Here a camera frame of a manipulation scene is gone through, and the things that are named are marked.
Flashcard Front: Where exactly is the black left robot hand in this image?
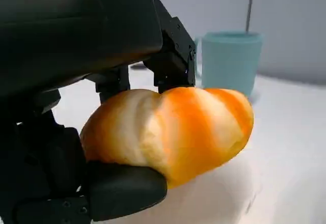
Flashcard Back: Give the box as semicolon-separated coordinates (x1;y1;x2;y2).
0;0;197;222

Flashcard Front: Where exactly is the orange and white bread roll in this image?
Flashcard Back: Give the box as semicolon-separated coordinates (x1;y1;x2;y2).
79;87;255;189

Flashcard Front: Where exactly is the pale green mug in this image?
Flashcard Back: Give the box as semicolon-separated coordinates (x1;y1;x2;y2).
194;31;263;98

